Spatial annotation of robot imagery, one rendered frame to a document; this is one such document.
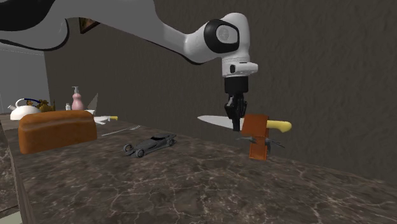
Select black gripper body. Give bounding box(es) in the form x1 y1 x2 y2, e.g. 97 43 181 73
223 76 250 96

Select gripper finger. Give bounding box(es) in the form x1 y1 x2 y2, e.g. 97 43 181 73
237 94 248 132
224 94 239 132

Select orange knife block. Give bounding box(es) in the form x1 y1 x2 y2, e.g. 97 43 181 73
240 113 270 162

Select grey metal tool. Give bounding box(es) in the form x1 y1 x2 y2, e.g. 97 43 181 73
235 136 286 154

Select dark grey toy car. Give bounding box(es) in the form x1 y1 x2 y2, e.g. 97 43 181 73
122 132 178 159

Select silver fork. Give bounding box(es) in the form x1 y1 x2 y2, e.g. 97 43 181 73
101 124 142 137

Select pink soap dispenser bottle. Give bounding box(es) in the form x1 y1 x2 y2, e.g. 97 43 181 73
71 85 85 111

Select brown bread loaf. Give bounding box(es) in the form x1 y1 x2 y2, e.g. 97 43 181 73
17 109 99 155

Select brown golden figure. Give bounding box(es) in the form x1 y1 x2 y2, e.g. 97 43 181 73
36 99 57 113

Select large yellow-handled knife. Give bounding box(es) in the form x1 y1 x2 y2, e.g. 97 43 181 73
197 115 293 134

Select small yellow-handled knife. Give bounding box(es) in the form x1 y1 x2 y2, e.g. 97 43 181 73
94 115 119 126

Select brown framed wall picture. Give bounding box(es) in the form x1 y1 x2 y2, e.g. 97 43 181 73
78 17 101 34

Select white kettle with blue handle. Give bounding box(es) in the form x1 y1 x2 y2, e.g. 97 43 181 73
7 97 43 122

